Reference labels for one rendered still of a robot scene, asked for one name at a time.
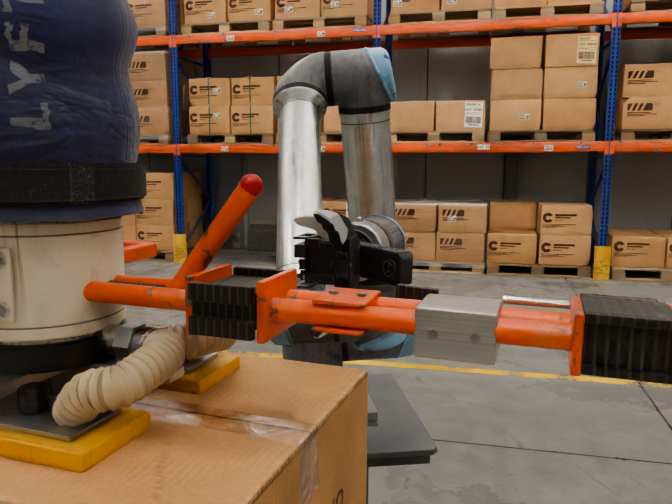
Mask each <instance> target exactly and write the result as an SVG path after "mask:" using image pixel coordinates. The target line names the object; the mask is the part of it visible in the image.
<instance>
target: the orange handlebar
mask: <svg viewBox="0 0 672 504"><path fill-rule="evenodd" d="M123 245H124V264H127V263H131V262H135V261H139V260H143V259H147V258H151V257H155V256H156V255H157V245H156V244H155V243H154V242H151V241H136V240H123ZM115 280H116V281H123V282H132V283H133V282H136V283H138V282H139V283H146V284H156V285H157V284H159V285H165V286H166V287H156V286H145V285H134V284H123V283H111V282H100V281H92V282H89V283H88V284H87V285H86V286H85V288H84V292H83V294H84V297H85V298H86V299H87V300H88V301H91V302H101V303H110V304H120V305H130V306H139V307H149V308H159V309H168V310H178V311H186V306H185V289H178V288H167V286H168V285H169V283H170V282H171V280H172V279H166V278H155V277H143V276H131V275H119V274H118V275H116V277H115V278H114V281H115ZM379 295H381V291H377V290H365V289H353V288H341V287H333V288H332V289H330V290H328V291H326V292H319V291H308V290H296V289H290V290H289V291H288V292H287V295H286V298H277V297H274V298H272V299H271V301H270V304H269V310H268V312H269V317H270V319H271V320H274V321H284V322H294V323H303V324H313V325H315V326H313V327H312V331H316V332H325V333H334V334H343V335H353V336H364V335H365V334H366V333H367V332H368V331H369V330H371V331H380V332H390V333H400V334H409V335H414V330H415V327H416V324H415V317H414V316H415V308H416V307H417V306H418V304H419V303H420V302H421V301H422V300H413V299H402V298H390V297H378V296H379ZM570 318H571V314H570V313H566V312H555V311H543V310H531V309H519V308H507V307H502V310H501V318H498V325H497V327H496V331H495V332H494V335H495V337H496V341H497V344H506V345H515V346H525V347H535V348H544V349H554V350H564V351H570V350H571V340H572V324H570Z"/></svg>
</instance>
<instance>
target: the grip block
mask: <svg viewBox="0 0 672 504"><path fill-rule="evenodd" d="M290 289H296V290H297V269H296V268H290V269H288V270H284V269H270V268H257V267H243V266H236V267H234V268H233V275H232V264H230V263H225V264H222V265H219V266H216V267H213V268H209V269H206V270H203V271H200V272H197V273H194V274H190V275H187V276H185V306H186V334H187V335H191V336H192V335H202V336H211V337H219V338H228V339H236V340H245V341H253V340H255V330H257V343H259V344H264V343H266V342H267V341H269V340H270V339H272V338H274V337H275V336H277V335H278V334H280V333H281V332H283V331H285V330H286V329H288V328H289V327H291V326H292V325H294V324H296V323H294V322H284V321H274V320H271V319H270V317H269V312H268V310H269V304H270V301H271V299H272V298H274V297H277V298H286V295H287V292H288V291H289V290H290Z"/></svg>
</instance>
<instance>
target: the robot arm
mask: <svg viewBox="0 0 672 504"><path fill-rule="evenodd" d="M396 100H397V95H396V88H395V82H394V76H393V71H392V66H391V62H390V58H389V54H388V52H387V51H386V50H385V49H384V48H381V47H376V48H367V47H364V48H360V49H349V50H338V51H329V52H324V51H323V52H317V53H314V54H311V55H309V56H307V57H305V58H303V59H301V60H300V61H298V62H297V63H295V64H294V65H293V66H292V67H291V68H290V69H289V70H287V71H286V73H285V74H284V75H283V76H282V77H281V79H280V81H279V82H278V84H277V86H276V88H275V91H274V94H273V103H272V107H273V112H274V114H275V116H276V117H277V118H278V119H279V159H278V201H277V243H276V269H284V270H288V269H290V268H296V269H297V290H308V291H319V292H326V291H328V290H330V289H327V290H325V285H335V287H341V288H353V289H365V290H377V291H381V295H379V296H378V297H390V298H395V297H396V285H397V284H407V285H408V284H411V283H412V270H413V253H412V252H410V251H406V250H405V245H406V239H405V235H404V232H403V230H402V228H401V226H400V225H399V224H398V223H397V222H396V210H395V193H394V176H393V159H392V142H391V125H390V111H391V104H390V102H394V101H396ZM328 106H329V107H331V106H338V111H339V115H340V120H341V132H342V144H343V156H344V168H345V180H346V192H347V203H348V215H349V218H347V217H345V216H343V215H341V214H337V213H335V212H332V211H329V210H322V180H321V135H320V120H321V119H322V118H323V117H324V116H325V114H326V111H327V107H328ZM313 326H315V325H313V324H303V323H296V324H294V325H292V326H291V327H289V328H288V329H286V330H285V331H283V332H281V333H280V334H278V335H277V336H275V337H274V338H272V339H271V341H272V342H273V343H274V344H276V345H282V355H283V359H285V360H293V361H301V362H309V363H317V364H325V365H333V366H341V367H343V361H359V360H375V359H391V358H394V359H397V358H400V357H407V356H411V355H413V348H414V335H409V334H400V333H390V332H380V331H371V330H369V331H368V332H367V333H366V334H365V335H364V336H353V335H343V334H334V333H325V332H316V331H312V327H313Z"/></svg>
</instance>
